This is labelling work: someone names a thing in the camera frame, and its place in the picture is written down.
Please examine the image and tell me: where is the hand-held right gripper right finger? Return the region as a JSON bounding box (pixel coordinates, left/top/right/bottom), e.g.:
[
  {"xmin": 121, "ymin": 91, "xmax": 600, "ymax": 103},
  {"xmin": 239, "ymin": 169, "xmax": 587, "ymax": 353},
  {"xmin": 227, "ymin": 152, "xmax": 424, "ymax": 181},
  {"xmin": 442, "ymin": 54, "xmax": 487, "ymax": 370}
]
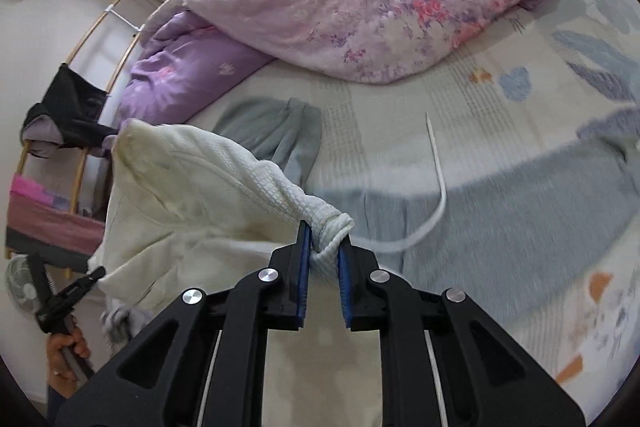
[{"xmin": 337, "ymin": 234, "xmax": 586, "ymax": 427}]

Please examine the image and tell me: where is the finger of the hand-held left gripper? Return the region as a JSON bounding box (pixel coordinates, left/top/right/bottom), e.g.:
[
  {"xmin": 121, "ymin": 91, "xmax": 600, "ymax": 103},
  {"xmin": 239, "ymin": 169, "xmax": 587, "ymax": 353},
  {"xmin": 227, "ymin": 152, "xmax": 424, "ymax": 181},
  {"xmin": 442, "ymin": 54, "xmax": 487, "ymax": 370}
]
[
  {"xmin": 55, "ymin": 266, "xmax": 107, "ymax": 308},
  {"xmin": 27, "ymin": 252, "xmax": 53, "ymax": 308}
]

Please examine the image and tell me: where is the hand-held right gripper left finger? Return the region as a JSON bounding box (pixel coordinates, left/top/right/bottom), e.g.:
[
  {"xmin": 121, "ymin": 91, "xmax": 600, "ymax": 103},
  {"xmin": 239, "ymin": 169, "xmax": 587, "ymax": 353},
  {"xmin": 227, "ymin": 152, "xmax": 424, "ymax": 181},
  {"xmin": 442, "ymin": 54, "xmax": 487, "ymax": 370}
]
[{"xmin": 55, "ymin": 221, "xmax": 313, "ymax": 427}]

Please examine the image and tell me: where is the white knit garment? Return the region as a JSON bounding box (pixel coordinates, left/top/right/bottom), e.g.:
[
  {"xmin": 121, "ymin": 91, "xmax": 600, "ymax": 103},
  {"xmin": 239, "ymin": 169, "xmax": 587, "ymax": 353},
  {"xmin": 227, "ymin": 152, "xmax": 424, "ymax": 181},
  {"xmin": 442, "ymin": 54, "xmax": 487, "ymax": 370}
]
[{"xmin": 87, "ymin": 118, "xmax": 356, "ymax": 314}]

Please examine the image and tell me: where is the grey zip hoodie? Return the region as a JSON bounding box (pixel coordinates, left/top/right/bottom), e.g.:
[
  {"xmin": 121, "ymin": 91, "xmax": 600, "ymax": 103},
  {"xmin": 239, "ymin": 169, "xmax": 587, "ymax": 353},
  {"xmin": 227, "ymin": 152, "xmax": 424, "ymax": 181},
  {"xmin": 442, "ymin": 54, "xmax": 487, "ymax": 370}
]
[{"xmin": 212, "ymin": 97, "xmax": 640, "ymax": 333}]

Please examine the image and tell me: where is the person's left forearm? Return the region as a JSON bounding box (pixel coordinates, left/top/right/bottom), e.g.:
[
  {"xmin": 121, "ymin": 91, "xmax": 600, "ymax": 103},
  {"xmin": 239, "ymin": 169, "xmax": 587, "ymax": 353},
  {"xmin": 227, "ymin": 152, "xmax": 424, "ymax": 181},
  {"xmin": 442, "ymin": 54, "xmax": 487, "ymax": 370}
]
[{"xmin": 46, "ymin": 377, "xmax": 83, "ymax": 427}]

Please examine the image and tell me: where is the wooden clothes rack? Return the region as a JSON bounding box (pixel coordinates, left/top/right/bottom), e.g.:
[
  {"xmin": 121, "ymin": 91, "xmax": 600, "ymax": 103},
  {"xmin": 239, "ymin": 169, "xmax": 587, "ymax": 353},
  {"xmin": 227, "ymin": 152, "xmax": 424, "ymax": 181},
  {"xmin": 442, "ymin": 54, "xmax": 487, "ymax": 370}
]
[{"xmin": 5, "ymin": 0, "xmax": 143, "ymax": 268}]

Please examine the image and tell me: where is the person's left hand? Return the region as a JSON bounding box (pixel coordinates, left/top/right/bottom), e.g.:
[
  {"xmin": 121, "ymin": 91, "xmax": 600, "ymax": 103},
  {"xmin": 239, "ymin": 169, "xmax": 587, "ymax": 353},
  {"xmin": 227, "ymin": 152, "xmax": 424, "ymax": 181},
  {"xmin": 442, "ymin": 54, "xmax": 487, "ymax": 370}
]
[{"xmin": 46, "ymin": 314, "xmax": 91, "ymax": 388}]

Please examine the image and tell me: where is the white electric fan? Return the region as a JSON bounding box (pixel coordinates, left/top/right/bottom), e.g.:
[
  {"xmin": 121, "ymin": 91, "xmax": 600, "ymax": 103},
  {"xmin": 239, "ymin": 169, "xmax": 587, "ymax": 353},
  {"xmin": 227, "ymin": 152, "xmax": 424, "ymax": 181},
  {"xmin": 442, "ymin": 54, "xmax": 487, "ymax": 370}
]
[{"xmin": 5, "ymin": 254, "xmax": 48, "ymax": 320}]

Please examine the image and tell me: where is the pink towel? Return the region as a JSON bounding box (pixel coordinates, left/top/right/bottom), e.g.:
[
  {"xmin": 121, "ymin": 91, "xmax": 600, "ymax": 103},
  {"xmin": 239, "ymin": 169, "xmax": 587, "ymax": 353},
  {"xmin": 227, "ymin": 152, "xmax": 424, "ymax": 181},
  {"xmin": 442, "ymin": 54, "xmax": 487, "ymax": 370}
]
[{"xmin": 7, "ymin": 174, "xmax": 108, "ymax": 268}]

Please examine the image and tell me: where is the grey striped cloth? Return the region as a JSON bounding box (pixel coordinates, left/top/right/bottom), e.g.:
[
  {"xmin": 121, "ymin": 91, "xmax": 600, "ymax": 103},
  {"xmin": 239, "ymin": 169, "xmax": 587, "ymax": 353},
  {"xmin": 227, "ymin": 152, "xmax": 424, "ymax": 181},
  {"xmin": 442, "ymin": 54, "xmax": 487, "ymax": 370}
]
[{"xmin": 100, "ymin": 299, "xmax": 153, "ymax": 348}]

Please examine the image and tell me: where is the dark grey jacket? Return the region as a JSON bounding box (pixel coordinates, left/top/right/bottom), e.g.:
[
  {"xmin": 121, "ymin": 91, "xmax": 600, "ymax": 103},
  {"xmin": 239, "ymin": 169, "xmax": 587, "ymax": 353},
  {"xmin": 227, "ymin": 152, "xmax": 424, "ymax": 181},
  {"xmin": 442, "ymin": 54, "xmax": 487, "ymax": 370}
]
[{"xmin": 22, "ymin": 63, "xmax": 118, "ymax": 158}]

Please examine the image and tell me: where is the wooden bed with patterned sheet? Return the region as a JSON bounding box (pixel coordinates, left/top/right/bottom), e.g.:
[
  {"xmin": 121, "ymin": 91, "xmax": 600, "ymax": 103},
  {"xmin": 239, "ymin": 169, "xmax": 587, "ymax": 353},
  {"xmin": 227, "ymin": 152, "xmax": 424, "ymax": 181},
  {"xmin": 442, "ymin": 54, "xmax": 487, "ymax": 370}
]
[{"xmin": 200, "ymin": 0, "xmax": 640, "ymax": 427}]

